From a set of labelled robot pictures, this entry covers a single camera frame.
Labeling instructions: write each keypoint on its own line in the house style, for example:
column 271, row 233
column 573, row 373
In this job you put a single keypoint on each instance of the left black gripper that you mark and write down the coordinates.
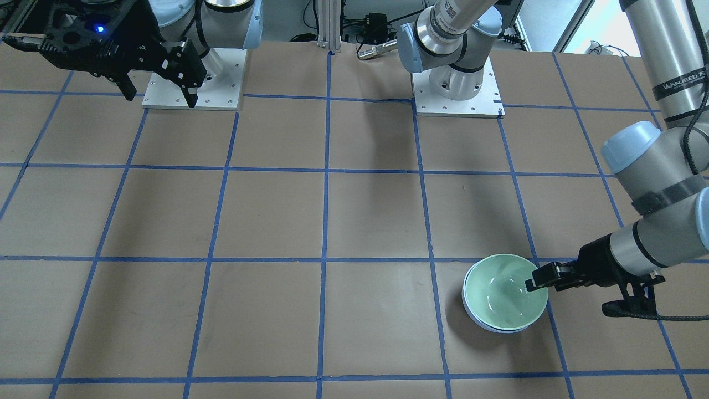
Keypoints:
column 595, row 259

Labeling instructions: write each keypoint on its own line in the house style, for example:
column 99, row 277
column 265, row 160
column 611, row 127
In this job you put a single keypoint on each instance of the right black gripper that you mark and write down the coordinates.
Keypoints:
column 145, row 34

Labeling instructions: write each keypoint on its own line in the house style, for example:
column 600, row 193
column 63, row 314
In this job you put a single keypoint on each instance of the green bowl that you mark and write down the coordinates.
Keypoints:
column 504, row 291

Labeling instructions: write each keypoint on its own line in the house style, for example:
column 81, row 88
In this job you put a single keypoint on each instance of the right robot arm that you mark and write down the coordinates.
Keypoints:
column 222, row 31

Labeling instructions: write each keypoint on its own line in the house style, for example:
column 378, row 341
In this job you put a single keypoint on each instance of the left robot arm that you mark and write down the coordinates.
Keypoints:
column 661, row 170

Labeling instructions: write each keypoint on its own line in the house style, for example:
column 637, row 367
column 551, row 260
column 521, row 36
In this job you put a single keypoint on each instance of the blue bowl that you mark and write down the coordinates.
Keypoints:
column 482, row 321

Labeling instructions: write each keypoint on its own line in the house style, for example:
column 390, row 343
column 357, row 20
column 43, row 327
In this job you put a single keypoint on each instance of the silver metal cylinder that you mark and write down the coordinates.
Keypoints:
column 377, row 51

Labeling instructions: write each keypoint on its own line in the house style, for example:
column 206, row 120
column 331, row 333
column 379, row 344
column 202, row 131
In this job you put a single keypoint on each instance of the aluminium frame post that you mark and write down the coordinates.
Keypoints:
column 329, row 23

